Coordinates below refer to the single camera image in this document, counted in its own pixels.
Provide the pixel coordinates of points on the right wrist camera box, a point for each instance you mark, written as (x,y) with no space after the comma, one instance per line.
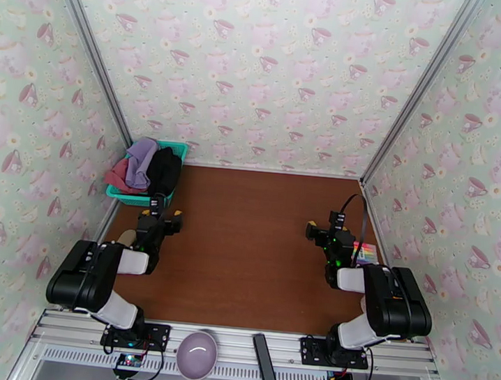
(338,221)

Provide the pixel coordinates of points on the lavender purple garment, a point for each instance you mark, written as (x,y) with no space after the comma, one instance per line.
(141,162)

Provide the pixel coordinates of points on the rainbow sticky notes pack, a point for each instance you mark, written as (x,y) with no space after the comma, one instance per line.
(367,252)

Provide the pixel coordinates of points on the teal plastic mesh basket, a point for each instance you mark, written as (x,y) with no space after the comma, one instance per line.
(129,197)

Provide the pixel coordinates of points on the black rectangular bar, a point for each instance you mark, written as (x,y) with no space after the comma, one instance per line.
(265,368)

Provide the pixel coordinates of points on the left aluminium corner post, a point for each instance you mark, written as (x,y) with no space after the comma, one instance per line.
(91,53)

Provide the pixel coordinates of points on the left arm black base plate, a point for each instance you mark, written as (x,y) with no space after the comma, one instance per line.
(156,336)

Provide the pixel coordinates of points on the aluminium corner post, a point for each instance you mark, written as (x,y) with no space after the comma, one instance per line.
(91,53)
(423,88)

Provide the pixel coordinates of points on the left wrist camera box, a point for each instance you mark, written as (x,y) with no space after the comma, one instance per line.
(157,205)

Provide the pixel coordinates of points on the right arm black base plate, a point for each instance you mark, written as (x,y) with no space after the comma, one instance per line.
(313,350)

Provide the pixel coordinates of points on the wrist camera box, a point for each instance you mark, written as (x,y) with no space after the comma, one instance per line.
(157,205)
(338,221)

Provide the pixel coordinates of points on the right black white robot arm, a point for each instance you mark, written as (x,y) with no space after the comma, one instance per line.
(393,304)

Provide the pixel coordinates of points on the aluminium front rail frame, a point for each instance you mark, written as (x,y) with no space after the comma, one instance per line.
(237,339)

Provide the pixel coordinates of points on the maroon red tank top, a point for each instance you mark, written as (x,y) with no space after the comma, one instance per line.
(118,178)

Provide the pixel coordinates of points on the black garment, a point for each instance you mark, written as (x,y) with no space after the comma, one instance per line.
(164,171)

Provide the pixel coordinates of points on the right aluminium corner post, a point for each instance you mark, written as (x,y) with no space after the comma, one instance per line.
(423,88)

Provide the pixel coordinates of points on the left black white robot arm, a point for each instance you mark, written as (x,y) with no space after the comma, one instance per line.
(81,277)

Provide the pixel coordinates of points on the small electronics circuit board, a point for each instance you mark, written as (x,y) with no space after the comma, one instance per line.
(129,361)

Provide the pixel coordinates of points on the purple bowl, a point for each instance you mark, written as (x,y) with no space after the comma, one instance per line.
(196,355)

